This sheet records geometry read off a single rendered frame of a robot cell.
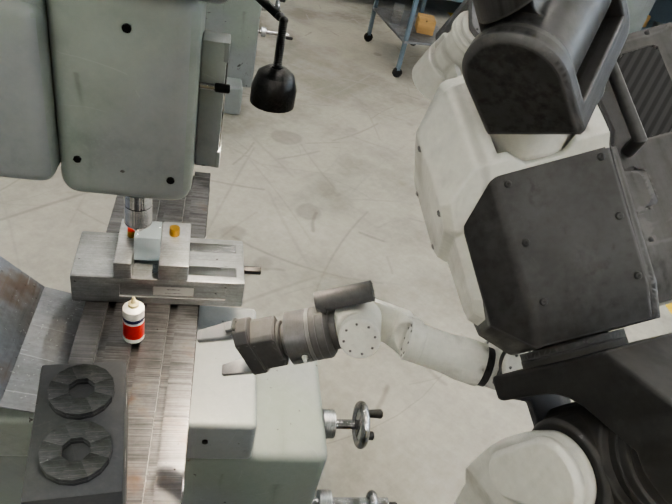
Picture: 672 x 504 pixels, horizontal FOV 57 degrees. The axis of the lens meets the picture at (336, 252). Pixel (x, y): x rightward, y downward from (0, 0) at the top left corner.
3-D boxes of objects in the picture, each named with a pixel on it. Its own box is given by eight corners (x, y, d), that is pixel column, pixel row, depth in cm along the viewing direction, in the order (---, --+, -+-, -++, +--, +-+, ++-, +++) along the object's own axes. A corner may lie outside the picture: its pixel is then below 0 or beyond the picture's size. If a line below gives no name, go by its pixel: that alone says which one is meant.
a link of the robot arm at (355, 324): (322, 346, 106) (386, 334, 105) (315, 374, 96) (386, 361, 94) (306, 286, 104) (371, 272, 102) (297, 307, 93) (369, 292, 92)
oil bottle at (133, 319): (145, 330, 125) (145, 290, 118) (142, 344, 122) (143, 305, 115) (124, 328, 124) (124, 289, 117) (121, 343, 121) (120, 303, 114)
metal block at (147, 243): (161, 243, 134) (162, 221, 130) (159, 261, 129) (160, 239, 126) (136, 241, 133) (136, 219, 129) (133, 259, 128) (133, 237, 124)
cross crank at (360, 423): (368, 419, 163) (379, 391, 156) (375, 459, 154) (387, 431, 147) (309, 417, 159) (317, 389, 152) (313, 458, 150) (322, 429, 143)
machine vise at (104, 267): (239, 263, 146) (244, 226, 140) (241, 307, 135) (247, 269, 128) (83, 254, 138) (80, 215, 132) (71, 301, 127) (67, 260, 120)
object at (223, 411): (250, 339, 155) (256, 305, 148) (251, 463, 128) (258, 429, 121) (38, 328, 145) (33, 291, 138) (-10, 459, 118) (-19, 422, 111)
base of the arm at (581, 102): (625, 56, 62) (516, 35, 67) (657, -65, 52) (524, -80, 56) (577, 164, 57) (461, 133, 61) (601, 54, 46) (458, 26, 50)
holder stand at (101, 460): (128, 431, 106) (127, 354, 94) (125, 559, 90) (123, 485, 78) (52, 437, 103) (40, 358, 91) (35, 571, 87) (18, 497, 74)
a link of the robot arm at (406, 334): (338, 322, 106) (412, 347, 106) (334, 343, 97) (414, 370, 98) (350, 288, 104) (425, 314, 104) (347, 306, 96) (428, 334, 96)
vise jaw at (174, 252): (190, 237, 139) (191, 222, 137) (187, 281, 128) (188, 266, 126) (162, 235, 138) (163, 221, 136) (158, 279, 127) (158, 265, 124)
